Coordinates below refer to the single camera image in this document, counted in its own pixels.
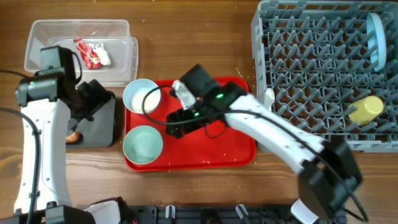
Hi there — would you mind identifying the red snack wrapper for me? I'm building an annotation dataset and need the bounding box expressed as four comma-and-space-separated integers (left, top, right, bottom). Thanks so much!
73, 39, 103, 70

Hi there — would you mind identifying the mint green bowl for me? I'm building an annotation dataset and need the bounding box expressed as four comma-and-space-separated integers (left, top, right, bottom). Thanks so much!
123, 125, 163, 165

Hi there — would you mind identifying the white tissue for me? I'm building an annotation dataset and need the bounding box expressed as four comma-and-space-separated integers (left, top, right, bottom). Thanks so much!
88, 42, 111, 65

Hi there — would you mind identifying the light blue rice bowl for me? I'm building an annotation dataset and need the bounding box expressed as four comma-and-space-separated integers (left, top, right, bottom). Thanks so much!
123, 78, 161, 114

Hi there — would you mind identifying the orange carrot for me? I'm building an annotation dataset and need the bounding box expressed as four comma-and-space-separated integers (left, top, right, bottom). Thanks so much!
65, 131, 80, 144

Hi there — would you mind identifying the white plastic spoon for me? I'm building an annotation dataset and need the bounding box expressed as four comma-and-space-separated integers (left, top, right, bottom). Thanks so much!
264, 88, 275, 111

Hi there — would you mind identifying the yellow plastic cup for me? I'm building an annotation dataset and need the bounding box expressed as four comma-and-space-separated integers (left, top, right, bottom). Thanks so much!
348, 96, 384, 125

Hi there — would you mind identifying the light blue plate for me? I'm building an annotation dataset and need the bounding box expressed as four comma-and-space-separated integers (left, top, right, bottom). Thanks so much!
366, 12, 387, 72

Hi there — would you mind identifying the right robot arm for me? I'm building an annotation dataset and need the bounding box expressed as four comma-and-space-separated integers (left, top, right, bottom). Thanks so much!
166, 64, 363, 223

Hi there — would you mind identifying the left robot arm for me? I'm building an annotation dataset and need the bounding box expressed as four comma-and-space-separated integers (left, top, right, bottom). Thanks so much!
1, 45, 136, 223

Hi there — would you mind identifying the grey dishwasher rack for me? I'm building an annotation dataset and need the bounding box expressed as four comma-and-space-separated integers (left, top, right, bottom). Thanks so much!
251, 1, 397, 153

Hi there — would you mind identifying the black tray bin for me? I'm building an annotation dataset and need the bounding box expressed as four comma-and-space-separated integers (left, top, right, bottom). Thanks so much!
66, 91, 116, 149

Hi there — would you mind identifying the red serving tray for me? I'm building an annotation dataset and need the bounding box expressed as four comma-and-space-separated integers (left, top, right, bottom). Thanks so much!
124, 80, 256, 172

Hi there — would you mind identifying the clear plastic bin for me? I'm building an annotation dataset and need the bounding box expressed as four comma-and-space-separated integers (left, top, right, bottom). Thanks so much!
24, 19, 138, 86

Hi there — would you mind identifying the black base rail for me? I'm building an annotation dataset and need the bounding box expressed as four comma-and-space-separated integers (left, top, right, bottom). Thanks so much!
129, 205, 299, 224

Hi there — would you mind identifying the left black cable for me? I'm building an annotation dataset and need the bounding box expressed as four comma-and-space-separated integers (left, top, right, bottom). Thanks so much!
0, 70, 43, 224

